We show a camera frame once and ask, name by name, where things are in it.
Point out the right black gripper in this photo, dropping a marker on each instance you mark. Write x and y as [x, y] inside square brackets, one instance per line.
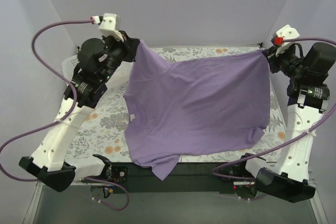
[272, 54]

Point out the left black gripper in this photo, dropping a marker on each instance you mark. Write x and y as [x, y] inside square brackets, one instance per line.
[130, 48]

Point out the purple t-shirt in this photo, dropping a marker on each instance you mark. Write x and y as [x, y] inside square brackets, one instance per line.
[194, 107]

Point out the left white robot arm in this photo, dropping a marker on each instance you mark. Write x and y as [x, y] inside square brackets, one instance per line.
[98, 60]

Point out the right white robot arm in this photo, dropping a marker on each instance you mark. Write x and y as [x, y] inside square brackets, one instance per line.
[308, 100]

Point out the white plastic basket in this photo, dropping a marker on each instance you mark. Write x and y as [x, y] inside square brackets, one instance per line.
[120, 76]

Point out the floral table mat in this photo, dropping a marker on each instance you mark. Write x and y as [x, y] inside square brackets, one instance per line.
[102, 132]

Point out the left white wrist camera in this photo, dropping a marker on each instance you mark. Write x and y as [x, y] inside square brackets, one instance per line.
[108, 25]

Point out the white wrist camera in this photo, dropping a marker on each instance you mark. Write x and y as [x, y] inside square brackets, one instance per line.
[108, 25]
[279, 37]

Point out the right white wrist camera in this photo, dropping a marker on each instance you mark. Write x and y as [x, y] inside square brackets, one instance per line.
[279, 37]

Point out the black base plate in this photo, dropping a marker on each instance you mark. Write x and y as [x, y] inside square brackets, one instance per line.
[185, 177]

